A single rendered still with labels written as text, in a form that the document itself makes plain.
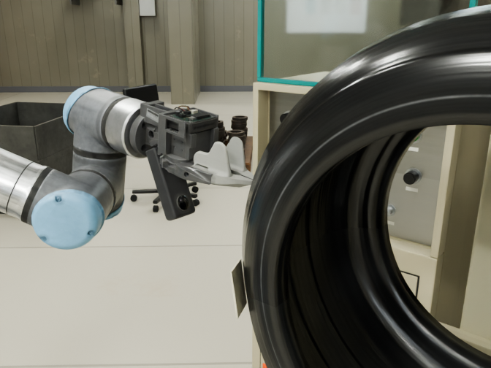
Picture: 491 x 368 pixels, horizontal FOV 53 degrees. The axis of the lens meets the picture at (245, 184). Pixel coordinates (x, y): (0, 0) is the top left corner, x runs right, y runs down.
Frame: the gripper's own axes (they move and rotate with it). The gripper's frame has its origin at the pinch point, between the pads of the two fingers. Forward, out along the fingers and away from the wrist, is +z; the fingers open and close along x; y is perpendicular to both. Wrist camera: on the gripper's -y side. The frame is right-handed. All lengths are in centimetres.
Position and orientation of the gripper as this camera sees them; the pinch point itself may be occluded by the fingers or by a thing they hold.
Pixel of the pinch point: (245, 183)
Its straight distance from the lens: 67.9
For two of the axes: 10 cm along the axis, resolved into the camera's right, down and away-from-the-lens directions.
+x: 6.2, -2.5, 7.4
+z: 7.8, 3.1, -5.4
